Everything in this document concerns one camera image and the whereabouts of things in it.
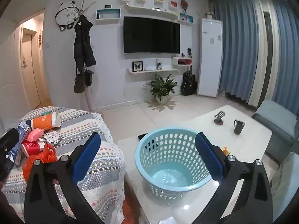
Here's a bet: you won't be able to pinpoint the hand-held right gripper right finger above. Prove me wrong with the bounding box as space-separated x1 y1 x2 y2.
195 132 274 224

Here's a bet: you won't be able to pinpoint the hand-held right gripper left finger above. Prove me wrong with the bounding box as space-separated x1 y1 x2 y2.
24 132 106 224

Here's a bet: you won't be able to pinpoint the red paper cup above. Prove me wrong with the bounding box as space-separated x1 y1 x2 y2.
21 140 46 157

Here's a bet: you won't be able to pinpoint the blue carton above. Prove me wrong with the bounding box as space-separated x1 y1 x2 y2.
6 120 31 167

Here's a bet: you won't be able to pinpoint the light blue plastic basket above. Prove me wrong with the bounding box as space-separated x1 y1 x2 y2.
135 127 221 193

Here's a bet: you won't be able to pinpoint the orange plastic bag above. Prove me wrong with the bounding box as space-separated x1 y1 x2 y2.
23 143 58 183

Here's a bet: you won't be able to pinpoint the pink packet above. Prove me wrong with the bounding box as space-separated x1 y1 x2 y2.
26 128 45 142

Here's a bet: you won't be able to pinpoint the white coffee table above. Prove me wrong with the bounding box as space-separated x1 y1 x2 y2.
117 105 273 224

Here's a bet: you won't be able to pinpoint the patterned paper wrapper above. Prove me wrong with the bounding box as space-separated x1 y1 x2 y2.
43 131 62 144

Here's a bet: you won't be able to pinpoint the phone stand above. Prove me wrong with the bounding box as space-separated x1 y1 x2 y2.
213 111 227 124

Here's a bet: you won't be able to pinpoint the black mug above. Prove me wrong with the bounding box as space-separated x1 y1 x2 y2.
234 119 246 135

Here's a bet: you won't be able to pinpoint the coat rack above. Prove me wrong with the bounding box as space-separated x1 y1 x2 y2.
74 0 98 112

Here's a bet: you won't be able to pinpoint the orange cloth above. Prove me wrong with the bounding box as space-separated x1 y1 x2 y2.
121 201 131 224

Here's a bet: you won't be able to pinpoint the black guitar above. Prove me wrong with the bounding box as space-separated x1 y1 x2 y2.
181 48 198 96

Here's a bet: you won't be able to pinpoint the brown bag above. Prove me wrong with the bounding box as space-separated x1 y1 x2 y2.
73 70 85 94

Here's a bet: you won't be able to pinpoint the grey armchair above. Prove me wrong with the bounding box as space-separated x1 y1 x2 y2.
252 99 299 166

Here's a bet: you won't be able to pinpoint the black bag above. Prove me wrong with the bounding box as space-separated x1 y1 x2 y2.
84 69 94 87

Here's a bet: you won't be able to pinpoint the potted green plant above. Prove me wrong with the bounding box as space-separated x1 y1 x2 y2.
148 73 178 105

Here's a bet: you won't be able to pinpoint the grey cushion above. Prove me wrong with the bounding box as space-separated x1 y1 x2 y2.
270 152 299 216

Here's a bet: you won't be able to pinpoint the wooden door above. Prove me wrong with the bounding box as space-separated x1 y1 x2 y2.
22 27 42 109

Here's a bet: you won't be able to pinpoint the white standing air conditioner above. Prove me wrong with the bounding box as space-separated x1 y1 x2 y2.
197 18 223 97

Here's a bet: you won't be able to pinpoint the white and red box shelf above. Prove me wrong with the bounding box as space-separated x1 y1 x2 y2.
171 56 192 67

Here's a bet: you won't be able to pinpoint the blue and cream curtains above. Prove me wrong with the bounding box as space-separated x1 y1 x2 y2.
207 0 299 109

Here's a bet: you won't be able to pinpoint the black coat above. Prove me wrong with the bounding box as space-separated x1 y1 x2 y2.
73 14 97 71

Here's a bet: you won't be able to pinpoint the black television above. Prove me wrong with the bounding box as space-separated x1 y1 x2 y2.
123 16 181 55

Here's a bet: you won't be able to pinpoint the teal box shelf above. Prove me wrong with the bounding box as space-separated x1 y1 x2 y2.
178 12 194 25
95 8 121 25

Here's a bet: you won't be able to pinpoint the red fan ornament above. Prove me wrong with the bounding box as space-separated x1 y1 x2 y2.
180 0 189 15

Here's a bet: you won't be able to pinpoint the curved white wall shelf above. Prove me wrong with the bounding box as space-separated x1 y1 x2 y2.
127 68 180 77

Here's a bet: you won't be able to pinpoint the panda wall clock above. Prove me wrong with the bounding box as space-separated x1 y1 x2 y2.
55 1 79 31

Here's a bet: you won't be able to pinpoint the long white wall shelf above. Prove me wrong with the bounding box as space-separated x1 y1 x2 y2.
126 2 178 20

